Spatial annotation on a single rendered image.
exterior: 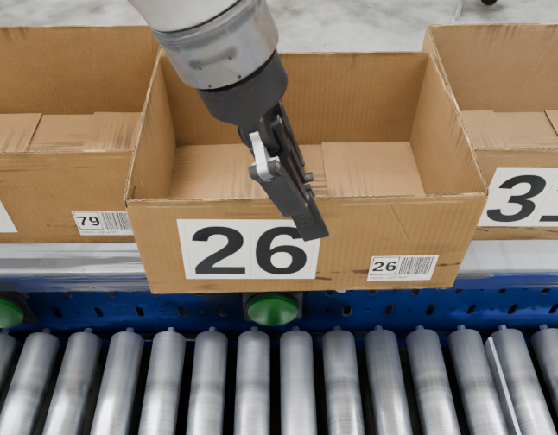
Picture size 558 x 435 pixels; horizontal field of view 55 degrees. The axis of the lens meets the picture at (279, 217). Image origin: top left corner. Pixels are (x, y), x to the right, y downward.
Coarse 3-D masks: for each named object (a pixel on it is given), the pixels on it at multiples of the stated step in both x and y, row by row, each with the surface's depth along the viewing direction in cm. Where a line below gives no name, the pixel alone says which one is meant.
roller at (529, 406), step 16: (496, 336) 82; (512, 336) 80; (512, 352) 79; (528, 352) 80; (512, 368) 78; (528, 368) 77; (512, 384) 76; (528, 384) 75; (512, 400) 75; (528, 400) 74; (544, 400) 75; (528, 416) 73; (544, 416) 73; (528, 432) 72; (544, 432) 71
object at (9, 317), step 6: (0, 300) 74; (6, 300) 74; (0, 306) 74; (6, 306) 74; (12, 306) 75; (18, 306) 76; (0, 312) 75; (6, 312) 75; (12, 312) 75; (18, 312) 76; (0, 318) 76; (6, 318) 76; (12, 318) 76; (18, 318) 76; (0, 324) 77; (6, 324) 77; (12, 324) 77; (18, 324) 78
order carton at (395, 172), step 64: (320, 64) 77; (384, 64) 77; (192, 128) 85; (320, 128) 86; (384, 128) 86; (448, 128) 69; (128, 192) 57; (192, 192) 80; (256, 192) 79; (320, 192) 80; (384, 192) 80; (448, 192) 70; (320, 256) 64; (448, 256) 64
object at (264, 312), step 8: (264, 296) 74; (272, 296) 74; (280, 296) 74; (256, 304) 74; (264, 304) 74; (272, 304) 74; (280, 304) 74; (288, 304) 74; (248, 312) 76; (256, 312) 75; (264, 312) 75; (272, 312) 75; (280, 312) 75; (288, 312) 75; (296, 312) 76; (256, 320) 77; (264, 320) 77; (272, 320) 77; (280, 320) 77; (288, 320) 77
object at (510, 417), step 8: (488, 344) 81; (488, 352) 81; (496, 352) 79; (488, 360) 81; (496, 360) 78; (496, 368) 78; (496, 376) 78; (496, 384) 78; (504, 384) 76; (504, 392) 75; (504, 400) 75; (504, 408) 75; (512, 408) 74; (504, 416) 75; (512, 416) 73; (512, 424) 73; (512, 432) 73; (520, 432) 72
